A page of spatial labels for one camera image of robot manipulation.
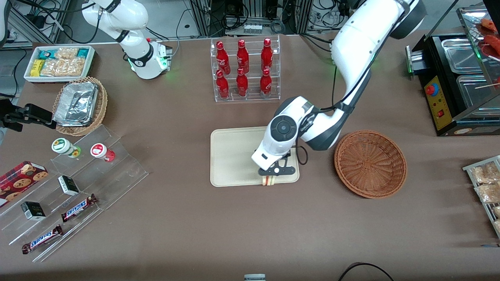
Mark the oval tan wicker basket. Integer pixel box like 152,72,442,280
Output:
52,76,109,137

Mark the steel food pan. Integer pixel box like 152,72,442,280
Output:
441,38,483,75
455,74,500,113

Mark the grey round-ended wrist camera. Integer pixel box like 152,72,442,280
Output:
257,166,296,176

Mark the white rectangular snack bin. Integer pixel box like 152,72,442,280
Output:
23,45,96,84

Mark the black looped cable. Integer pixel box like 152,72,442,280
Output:
338,262,395,281

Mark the green lid white cup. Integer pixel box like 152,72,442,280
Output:
52,138,82,158

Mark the red plaid cookie box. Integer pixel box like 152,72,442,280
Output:
0,161,49,208

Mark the small black box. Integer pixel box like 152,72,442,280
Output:
58,175,80,196
21,201,46,221

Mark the clear acrylic stepped display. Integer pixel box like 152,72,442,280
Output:
0,124,149,263

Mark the brown Snickers bar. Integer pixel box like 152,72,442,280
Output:
21,224,64,254
61,194,98,223

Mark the aluminium foil tray stack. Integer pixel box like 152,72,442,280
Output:
53,81,99,127

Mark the grey wire rack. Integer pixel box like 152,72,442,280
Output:
462,155,500,239

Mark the red lid white cup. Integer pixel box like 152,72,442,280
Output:
90,143,116,163

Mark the black hot food display machine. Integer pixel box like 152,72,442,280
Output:
405,6,500,137

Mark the round brown wicker basket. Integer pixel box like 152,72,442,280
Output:
334,130,408,199

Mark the yellow snack pack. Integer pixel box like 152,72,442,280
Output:
30,59,46,77

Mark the clear rice cracker bag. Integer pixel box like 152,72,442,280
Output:
62,57,87,77
55,47,79,60
40,59,65,77

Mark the red cola bottle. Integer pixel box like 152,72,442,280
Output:
216,41,231,75
236,68,249,98
216,69,230,99
261,38,273,72
237,39,250,74
260,68,272,97

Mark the beige rectangular tray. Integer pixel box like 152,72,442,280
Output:
210,125,300,187

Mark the clear acrylic bottle rack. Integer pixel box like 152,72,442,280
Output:
210,34,281,103

